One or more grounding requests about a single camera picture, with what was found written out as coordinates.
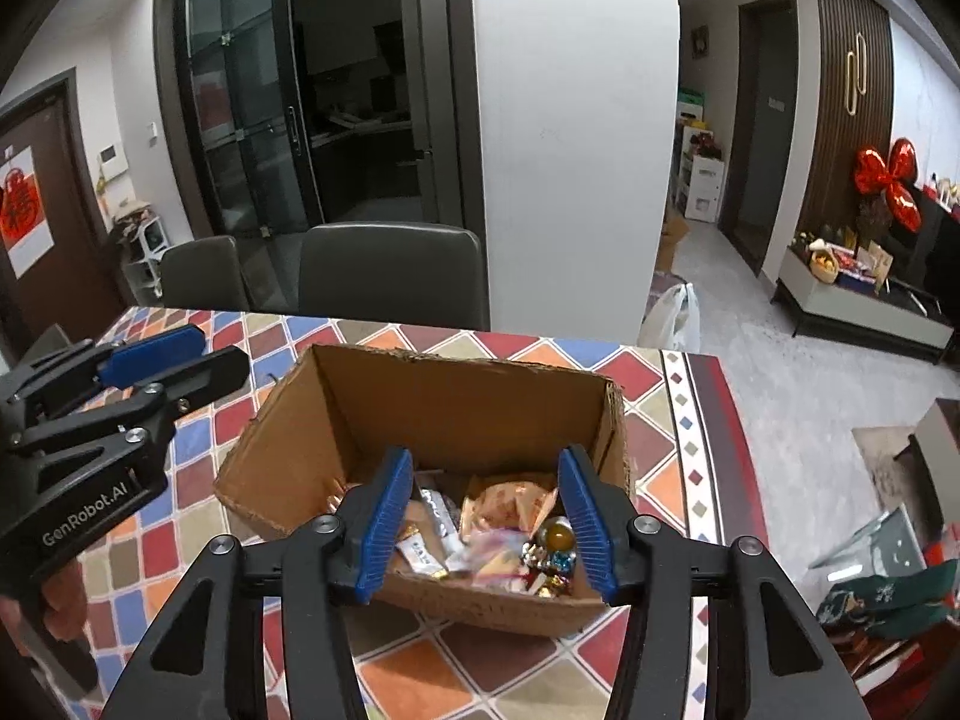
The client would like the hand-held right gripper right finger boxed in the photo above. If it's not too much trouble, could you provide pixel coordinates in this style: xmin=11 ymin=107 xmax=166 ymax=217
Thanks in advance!
xmin=556 ymin=444 xmax=871 ymax=720

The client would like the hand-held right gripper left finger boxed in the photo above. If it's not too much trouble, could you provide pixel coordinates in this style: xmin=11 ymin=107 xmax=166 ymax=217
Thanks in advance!
xmin=112 ymin=446 xmax=416 ymax=720

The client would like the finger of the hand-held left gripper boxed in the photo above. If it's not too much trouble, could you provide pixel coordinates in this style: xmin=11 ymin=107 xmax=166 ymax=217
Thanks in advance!
xmin=0 ymin=324 xmax=208 ymax=428
xmin=7 ymin=347 xmax=251 ymax=458

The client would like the yellow candy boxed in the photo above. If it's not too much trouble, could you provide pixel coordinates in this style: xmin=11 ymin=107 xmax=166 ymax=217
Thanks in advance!
xmin=540 ymin=519 xmax=578 ymax=557

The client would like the small white snack packet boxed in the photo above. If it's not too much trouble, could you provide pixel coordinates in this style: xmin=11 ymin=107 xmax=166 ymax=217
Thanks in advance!
xmin=396 ymin=536 xmax=451 ymax=578

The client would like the long clear dark bar packet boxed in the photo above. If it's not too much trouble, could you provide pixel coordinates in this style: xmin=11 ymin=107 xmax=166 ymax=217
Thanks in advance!
xmin=416 ymin=487 xmax=462 ymax=541

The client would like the orange snack packet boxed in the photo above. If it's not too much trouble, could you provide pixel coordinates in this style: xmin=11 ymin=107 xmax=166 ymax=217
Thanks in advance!
xmin=461 ymin=476 xmax=561 ymax=541

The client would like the pink clear snack packet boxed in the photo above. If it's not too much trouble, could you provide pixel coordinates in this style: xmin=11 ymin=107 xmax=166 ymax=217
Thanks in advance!
xmin=450 ymin=531 xmax=530 ymax=590

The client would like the brown cardboard box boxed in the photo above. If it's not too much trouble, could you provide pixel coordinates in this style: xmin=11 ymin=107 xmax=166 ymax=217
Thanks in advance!
xmin=214 ymin=343 xmax=638 ymax=638

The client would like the person's left hand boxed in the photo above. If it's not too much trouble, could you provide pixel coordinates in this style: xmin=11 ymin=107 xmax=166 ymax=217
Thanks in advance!
xmin=41 ymin=562 xmax=95 ymax=643

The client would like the grey dining chair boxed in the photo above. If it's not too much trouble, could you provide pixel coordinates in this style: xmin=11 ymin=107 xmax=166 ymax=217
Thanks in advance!
xmin=298 ymin=223 xmax=490 ymax=331
xmin=160 ymin=236 xmax=248 ymax=312

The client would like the white shelf rack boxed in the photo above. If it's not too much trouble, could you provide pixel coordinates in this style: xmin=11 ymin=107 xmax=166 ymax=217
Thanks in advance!
xmin=112 ymin=202 xmax=166 ymax=305

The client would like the brown door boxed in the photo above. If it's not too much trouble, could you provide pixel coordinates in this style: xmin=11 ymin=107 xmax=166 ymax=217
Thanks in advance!
xmin=0 ymin=71 xmax=125 ymax=368

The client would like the red paper door decoration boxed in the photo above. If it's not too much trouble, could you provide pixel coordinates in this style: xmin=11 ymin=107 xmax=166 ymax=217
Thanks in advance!
xmin=0 ymin=148 xmax=55 ymax=275

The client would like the white plastic bag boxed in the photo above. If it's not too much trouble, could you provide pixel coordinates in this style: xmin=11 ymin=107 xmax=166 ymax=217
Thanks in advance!
xmin=639 ymin=283 xmax=702 ymax=352

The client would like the green bag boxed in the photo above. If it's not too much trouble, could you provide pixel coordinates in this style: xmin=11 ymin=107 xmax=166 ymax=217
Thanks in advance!
xmin=814 ymin=559 xmax=960 ymax=642

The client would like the dark glass sliding door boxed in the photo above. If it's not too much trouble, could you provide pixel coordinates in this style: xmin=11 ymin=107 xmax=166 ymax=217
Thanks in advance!
xmin=154 ymin=0 xmax=481 ymax=241

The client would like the brown side table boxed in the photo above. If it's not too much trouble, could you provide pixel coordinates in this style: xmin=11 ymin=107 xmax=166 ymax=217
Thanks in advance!
xmin=851 ymin=397 xmax=960 ymax=533

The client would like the red bag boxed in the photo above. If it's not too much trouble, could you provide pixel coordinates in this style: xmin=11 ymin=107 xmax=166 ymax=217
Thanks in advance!
xmin=847 ymin=637 xmax=960 ymax=700

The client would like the low grey bench cabinet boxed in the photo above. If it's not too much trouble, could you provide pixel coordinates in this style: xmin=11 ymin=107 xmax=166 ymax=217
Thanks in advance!
xmin=772 ymin=247 xmax=957 ymax=365

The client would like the gift basket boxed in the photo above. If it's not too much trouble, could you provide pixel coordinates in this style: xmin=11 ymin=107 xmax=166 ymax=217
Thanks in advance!
xmin=799 ymin=236 xmax=841 ymax=284

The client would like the stack of white boxes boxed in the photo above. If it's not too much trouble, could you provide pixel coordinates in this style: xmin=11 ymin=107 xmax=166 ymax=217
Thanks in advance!
xmin=675 ymin=90 xmax=727 ymax=222

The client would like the dark hallway door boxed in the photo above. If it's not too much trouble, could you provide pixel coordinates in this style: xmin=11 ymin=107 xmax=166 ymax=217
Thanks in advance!
xmin=720 ymin=0 xmax=800 ymax=275

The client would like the black cabinet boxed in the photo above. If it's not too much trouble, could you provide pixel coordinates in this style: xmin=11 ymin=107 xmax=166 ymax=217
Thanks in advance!
xmin=885 ymin=187 xmax=960 ymax=316

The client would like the red bow balloon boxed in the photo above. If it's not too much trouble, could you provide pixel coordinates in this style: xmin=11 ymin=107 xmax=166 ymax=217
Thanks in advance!
xmin=855 ymin=139 xmax=923 ymax=233

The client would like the slatted wooden panel gold handle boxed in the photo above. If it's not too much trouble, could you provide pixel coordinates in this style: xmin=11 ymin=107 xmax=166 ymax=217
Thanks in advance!
xmin=814 ymin=0 xmax=893 ymax=241

